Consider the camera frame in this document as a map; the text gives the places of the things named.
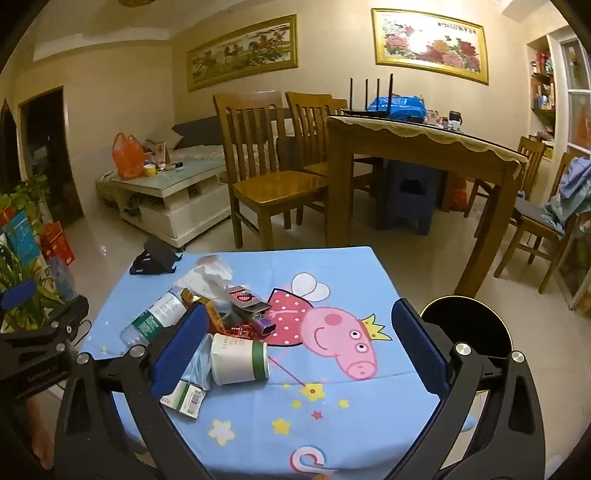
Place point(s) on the black bin with gold rim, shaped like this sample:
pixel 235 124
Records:
pixel 466 318

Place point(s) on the red gift boxes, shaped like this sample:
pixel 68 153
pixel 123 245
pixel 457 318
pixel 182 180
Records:
pixel 57 244

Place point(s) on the blue cardboard box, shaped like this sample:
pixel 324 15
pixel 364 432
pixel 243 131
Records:
pixel 21 235

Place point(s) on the small white green box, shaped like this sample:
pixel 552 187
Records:
pixel 184 398

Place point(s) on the purple tube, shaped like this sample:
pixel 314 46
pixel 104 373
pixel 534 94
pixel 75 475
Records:
pixel 265 326

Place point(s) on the green potted plant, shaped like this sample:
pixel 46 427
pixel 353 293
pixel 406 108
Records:
pixel 18 263

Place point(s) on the clear plastic water bottle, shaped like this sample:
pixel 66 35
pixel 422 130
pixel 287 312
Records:
pixel 152 318

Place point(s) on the cream lace table cover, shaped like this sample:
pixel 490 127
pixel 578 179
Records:
pixel 438 134

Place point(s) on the white glass-top coffee table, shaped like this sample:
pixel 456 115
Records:
pixel 184 217

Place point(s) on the wall shelf with goods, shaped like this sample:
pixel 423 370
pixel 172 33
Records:
pixel 542 87

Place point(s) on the red black snack packet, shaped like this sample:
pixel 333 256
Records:
pixel 244 297

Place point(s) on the grey blue plastic stool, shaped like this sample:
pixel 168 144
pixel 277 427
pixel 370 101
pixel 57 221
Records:
pixel 406 198

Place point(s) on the white paper cup green band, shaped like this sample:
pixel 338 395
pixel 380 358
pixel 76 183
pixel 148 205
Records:
pixel 233 360

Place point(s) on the red bag under table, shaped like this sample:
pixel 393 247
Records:
pixel 458 196

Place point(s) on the golden brown wrapper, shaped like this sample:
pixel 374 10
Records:
pixel 214 314

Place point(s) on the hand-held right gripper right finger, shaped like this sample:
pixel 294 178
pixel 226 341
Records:
pixel 415 341

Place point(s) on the framed flower painting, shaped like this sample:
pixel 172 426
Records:
pixel 429 44

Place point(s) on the orange plastic bag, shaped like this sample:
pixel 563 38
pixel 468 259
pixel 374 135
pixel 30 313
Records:
pixel 127 159

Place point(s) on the dark mug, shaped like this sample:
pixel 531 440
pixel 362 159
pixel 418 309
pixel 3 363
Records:
pixel 455 121

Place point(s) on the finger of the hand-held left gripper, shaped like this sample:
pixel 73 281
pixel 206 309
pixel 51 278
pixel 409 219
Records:
pixel 18 293
pixel 60 316

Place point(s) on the round gold ceiling lamp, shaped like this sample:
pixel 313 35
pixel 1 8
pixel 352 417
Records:
pixel 137 2

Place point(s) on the black router with antennas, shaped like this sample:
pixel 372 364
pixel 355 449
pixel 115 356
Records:
pixel 369 112

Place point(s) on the white framed glass door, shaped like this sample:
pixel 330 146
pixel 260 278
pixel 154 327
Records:
pixel 577 115

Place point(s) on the pale blue clothes pile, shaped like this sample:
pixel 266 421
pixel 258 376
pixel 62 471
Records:
pixel 570 184

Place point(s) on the blue cartoon pig tablecloth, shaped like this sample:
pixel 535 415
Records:
pixel 323 267

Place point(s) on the wooden dining table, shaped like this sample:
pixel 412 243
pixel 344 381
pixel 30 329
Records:
pixel 406 152

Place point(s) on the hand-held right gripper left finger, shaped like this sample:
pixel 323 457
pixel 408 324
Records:
pixel 184 341

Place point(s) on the black phone stand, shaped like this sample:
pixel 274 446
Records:
pixel 154 256

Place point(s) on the light blue plastic packet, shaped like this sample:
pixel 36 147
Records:
pixel 198 364

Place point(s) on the red foil wrapper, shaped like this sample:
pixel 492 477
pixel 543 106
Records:
pixel 238 331

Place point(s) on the yellow cup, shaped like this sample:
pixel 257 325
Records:
pixel 150 170

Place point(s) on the white tissue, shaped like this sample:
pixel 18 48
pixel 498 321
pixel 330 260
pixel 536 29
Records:
pixel 203 279

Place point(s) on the framed horse painting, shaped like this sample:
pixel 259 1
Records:
pixel 240 53

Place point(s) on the blue plastic bag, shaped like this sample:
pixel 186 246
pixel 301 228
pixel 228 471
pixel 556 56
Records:
pixel 401 106

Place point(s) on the sofa with grey cushion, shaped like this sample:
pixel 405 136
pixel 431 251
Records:
pixel 198 131

